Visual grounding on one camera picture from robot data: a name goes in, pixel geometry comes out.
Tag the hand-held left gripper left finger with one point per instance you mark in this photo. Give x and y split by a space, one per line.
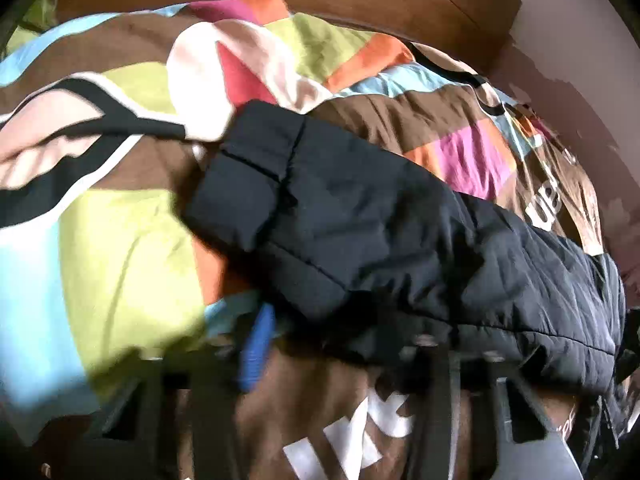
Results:
256 347

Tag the black puffer jacket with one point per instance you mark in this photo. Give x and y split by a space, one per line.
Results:
380 230

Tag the colourful printed blanket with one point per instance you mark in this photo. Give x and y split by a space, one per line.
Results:
125 240

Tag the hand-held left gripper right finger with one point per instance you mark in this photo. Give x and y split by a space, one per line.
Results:
442 385

